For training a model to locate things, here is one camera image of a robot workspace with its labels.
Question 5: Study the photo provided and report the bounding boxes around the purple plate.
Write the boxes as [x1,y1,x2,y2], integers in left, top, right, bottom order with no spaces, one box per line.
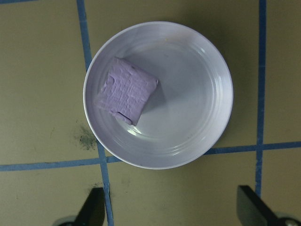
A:
[82,21,234,170]

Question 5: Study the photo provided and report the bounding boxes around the purple foam block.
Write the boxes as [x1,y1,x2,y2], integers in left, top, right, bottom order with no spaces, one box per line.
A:
[95,57,159,126]

